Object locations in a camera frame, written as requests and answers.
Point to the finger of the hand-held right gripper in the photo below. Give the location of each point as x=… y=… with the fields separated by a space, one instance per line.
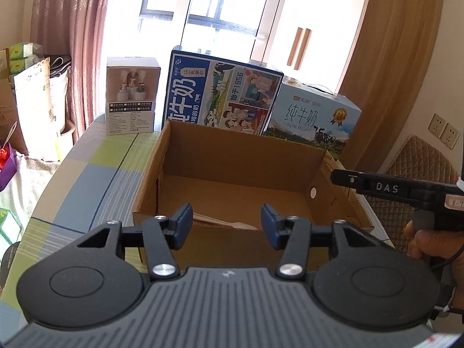
x=342 y=178

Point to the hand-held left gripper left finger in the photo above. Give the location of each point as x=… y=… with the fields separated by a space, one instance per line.
x=182 y=223

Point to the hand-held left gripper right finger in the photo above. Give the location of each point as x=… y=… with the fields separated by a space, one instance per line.
x=269 y=222

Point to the checkered cloth desktop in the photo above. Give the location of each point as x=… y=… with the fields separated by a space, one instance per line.
x=108 y=174

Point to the person's right hand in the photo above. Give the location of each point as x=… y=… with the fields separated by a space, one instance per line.
x=435 y=244

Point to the brown quilted chair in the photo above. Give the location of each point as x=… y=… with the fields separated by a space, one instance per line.
x=417 y=159

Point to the light blue cow milk box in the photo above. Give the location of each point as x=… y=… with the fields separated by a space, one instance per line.
x=308 y=116

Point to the blue cartoon milk carton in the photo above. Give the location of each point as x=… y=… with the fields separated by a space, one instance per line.
x=217 y=90

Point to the white product box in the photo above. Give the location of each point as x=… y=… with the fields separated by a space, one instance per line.
x=132 y=94

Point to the white towel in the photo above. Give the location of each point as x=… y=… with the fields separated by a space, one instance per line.
x=25 y=192

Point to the green wipes packet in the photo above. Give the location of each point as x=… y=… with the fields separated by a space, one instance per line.
x=9 y=224

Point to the purple box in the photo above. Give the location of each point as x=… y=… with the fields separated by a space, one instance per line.
x=9 y=172

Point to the white paper bag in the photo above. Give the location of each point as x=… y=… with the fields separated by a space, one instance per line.
x=36 y=108

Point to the red ornament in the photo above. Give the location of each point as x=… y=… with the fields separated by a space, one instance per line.
x=3 y=155

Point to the window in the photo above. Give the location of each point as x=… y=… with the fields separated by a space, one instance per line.
x=203 y=18

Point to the brown cardboard storage box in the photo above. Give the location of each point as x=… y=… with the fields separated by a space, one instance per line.
x=7 y=108

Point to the pink curtain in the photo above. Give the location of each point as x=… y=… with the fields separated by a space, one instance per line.
x=72 y=25

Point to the green tissue pack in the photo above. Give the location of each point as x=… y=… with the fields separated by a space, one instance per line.
x=23 y=51
x=18 y=66

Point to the beige wall socket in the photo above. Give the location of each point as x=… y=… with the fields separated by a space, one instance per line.
x=436 y=125
x=450 y=136

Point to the wooden wall panel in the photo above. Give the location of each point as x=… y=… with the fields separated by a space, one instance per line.
x=391 y=61

